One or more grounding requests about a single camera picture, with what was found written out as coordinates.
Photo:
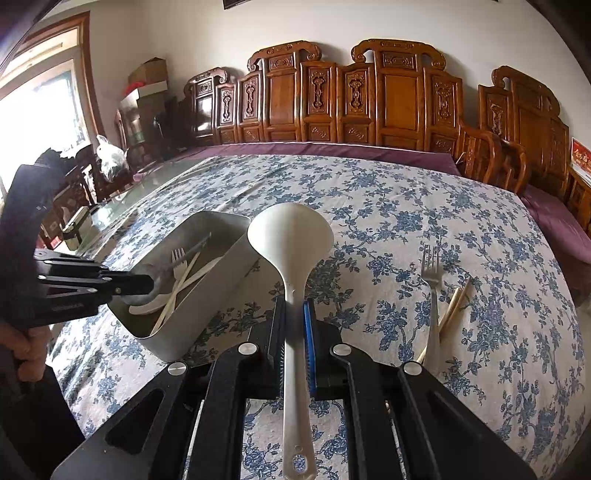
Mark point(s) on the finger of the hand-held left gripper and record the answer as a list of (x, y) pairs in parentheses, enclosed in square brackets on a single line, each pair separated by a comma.
[(69, 307), (83, 270)]

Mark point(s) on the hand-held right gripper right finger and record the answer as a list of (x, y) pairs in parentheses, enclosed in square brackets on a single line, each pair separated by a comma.
[(308, 346)]

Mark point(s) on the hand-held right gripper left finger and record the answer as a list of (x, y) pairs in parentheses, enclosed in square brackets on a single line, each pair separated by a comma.
[(278, 350)]

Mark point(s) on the small white spoon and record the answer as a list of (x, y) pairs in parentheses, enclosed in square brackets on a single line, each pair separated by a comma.
[(143, 308)]

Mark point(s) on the rectangular metal tray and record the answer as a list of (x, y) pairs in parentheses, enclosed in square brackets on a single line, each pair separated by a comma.
[(194, 341)]

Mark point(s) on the metal fork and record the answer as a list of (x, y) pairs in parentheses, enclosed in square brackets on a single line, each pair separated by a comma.
[(433, 300)]

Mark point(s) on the person's left forearm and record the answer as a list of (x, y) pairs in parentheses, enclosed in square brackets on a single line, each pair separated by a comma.
[(41, 415)]

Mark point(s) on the person's left hand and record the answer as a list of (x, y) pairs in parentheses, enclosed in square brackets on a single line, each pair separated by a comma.
[(32, 346)]

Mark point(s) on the dark wooden dining chair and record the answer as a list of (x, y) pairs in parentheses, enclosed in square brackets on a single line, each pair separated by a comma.
[(74, 194)]

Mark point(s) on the clear plastic bag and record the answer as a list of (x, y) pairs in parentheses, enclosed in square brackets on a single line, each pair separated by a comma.
[(111, 159)]

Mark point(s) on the blue floral tablecloth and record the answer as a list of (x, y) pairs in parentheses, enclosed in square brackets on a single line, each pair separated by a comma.
[(392, 230)]

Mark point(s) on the white flat box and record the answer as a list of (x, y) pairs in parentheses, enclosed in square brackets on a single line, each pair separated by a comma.
[(150, 88)]

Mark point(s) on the purple sofa cushion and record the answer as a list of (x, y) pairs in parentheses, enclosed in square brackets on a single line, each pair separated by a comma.
[(323, 150)]

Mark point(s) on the brown cardboard box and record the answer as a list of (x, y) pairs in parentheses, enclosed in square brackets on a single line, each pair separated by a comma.
[(147, 71)]

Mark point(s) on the carved wooden sofa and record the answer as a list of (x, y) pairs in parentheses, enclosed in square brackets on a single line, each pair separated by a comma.
[(281, 101)]

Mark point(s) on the purple armchair cushion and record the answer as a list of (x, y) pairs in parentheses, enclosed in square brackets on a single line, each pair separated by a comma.
[(554, 217)]

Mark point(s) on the carved wooden armchair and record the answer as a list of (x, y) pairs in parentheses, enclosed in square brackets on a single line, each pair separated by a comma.
[(531, 120)]

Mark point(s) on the red sign card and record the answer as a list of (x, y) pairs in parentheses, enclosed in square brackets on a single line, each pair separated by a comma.
[(582, 159)]

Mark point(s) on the wooden door frame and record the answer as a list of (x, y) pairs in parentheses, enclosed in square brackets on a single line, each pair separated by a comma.
[(85, 69)]

